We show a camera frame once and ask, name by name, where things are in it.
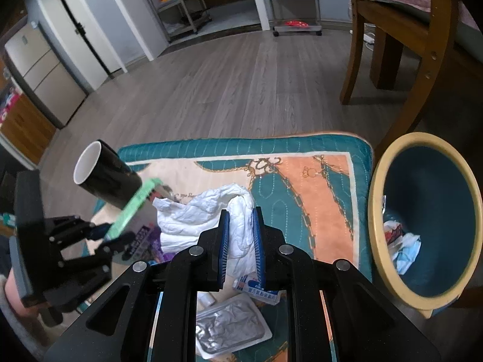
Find purple packet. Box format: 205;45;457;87
123;224;167;265

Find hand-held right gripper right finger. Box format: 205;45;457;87
253;207;442;362

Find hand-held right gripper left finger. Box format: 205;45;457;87
44;209;231;362

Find white door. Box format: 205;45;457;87
53;0;121;81

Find blue bin with yellow rim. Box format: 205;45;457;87
368;132;483;319

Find teal patterned cushion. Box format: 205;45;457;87
91;131;374;362

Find wooden chair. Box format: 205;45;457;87
340;0;459;155

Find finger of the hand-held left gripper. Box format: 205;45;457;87
44;215;113;251
43;231;135;312

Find beige drawer cabinet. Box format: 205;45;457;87
4;23;89;129

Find red white wrapper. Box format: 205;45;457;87
383;221;404;249

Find black mug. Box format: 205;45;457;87
73;140;142;210

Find green white medicine box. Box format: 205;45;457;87
105;177;167;242

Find grey metal shelf rack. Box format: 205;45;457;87
141;0;212;44

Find white tissue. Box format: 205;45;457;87
153;183;255;261

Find white blue medicine sachet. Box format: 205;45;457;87
233;273;282;306

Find silver foil blister pack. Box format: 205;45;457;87
195;295;273;360

